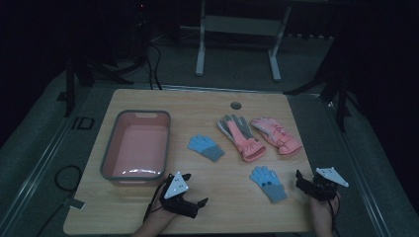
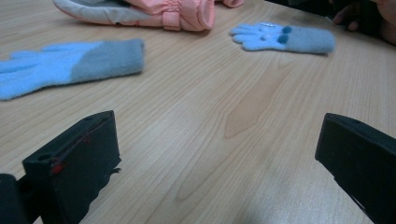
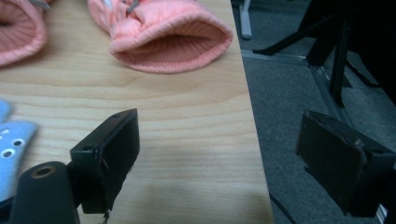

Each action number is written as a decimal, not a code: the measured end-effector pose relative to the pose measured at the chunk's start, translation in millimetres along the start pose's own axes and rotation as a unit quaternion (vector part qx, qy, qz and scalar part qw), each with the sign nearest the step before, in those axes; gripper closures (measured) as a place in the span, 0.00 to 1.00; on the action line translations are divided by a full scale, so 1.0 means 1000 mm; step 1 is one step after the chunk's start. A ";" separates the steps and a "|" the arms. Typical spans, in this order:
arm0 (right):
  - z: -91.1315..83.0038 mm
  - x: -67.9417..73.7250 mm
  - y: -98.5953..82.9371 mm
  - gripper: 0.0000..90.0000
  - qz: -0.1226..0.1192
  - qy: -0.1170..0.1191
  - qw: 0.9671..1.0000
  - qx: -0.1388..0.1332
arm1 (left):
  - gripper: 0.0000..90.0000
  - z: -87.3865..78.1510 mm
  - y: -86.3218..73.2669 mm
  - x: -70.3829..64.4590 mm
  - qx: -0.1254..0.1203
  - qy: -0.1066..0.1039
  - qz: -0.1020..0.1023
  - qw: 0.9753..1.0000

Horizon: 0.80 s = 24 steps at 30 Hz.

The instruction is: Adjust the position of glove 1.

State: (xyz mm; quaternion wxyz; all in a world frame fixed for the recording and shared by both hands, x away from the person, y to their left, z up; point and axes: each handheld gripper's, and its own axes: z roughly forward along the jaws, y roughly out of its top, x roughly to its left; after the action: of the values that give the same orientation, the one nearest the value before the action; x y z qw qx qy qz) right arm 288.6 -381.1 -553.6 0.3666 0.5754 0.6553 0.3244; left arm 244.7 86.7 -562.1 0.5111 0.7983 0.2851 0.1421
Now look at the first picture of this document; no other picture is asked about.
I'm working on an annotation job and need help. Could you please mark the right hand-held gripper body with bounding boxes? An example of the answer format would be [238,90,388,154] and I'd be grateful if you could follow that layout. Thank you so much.
[307,167,350,202]

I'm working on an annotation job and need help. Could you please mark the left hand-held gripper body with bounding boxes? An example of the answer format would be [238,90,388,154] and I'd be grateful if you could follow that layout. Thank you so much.
[160,171,199,219]

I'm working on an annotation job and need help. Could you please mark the blue knit glove with dots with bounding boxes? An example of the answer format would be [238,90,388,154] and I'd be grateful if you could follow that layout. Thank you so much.
[248,165,289,204]

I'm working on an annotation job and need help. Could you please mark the plain blue knit glove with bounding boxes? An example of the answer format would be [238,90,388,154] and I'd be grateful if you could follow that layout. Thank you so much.
[187,133,225,163]

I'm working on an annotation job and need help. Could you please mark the pink basin with grey rim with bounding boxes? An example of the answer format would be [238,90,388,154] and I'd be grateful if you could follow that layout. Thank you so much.
[99,109,172,187]

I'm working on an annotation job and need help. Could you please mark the pink glove with grey palm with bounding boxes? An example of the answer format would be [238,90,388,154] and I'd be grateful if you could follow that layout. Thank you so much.
[216,114,267,163]

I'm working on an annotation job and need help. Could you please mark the person's right hand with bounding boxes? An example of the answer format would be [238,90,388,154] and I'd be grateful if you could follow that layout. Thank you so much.
[309,196,341,226]

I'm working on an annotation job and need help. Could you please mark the person's left hand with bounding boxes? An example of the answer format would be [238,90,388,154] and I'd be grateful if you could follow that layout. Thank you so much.
[147,200,181,228]

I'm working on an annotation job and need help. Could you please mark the pink padded glove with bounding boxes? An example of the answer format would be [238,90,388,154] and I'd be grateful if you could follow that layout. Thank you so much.
[250,117,304,156]

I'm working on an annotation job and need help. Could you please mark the black metal stand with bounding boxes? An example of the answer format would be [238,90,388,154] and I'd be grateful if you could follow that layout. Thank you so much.
[56,58,134,119]
[284,33,362,133]

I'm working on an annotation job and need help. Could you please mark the grey tape piece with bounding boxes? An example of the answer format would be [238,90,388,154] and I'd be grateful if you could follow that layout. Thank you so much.
[63,197,87,210]

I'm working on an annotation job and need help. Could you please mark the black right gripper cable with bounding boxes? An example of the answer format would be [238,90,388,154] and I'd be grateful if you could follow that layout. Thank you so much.
[327,192,342,237]

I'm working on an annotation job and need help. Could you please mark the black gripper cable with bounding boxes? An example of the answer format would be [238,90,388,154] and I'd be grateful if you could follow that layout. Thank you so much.
[142,177,171,223]
[327,192,342,237]

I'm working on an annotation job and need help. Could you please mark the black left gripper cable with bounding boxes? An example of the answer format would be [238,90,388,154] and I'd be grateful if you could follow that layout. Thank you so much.
[142,177,171,223]

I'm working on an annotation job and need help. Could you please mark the black hanging cables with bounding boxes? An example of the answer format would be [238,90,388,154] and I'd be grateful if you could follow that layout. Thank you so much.
[144,43,163,91]

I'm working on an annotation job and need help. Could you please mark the black floor cable loop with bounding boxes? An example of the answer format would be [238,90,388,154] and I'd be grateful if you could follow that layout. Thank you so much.
[34,164,83,237]

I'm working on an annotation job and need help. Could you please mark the white metal desk frame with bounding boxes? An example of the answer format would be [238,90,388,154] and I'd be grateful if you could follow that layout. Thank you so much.
[195,0,293,83]

